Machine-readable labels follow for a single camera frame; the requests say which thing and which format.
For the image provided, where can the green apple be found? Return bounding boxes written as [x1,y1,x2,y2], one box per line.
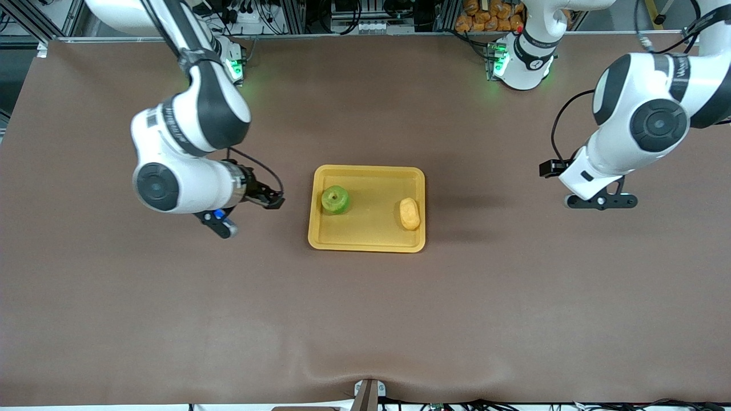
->
[321,185,351,216]

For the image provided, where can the yellow potato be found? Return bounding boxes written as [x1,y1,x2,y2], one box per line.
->
[399,198,421,231]

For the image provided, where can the yellow plastic tray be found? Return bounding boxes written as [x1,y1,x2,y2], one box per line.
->
[308,165,426,253]

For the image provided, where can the brown table cover sheet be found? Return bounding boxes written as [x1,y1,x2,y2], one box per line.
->
[0,33,731,407]

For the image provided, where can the orange objects in bin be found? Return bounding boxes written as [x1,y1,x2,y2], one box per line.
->
[455,0,526,33]

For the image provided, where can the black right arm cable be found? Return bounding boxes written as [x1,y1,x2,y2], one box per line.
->
[227,146,284,198]

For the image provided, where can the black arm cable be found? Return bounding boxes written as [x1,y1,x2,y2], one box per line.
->
[227,146,284,198]
[551,0,703,166]

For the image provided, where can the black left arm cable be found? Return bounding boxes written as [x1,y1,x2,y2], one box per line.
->
[551,0,703,166]

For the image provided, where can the aluminium table edge rail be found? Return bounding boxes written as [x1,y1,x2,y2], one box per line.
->
[49,30,704,44]

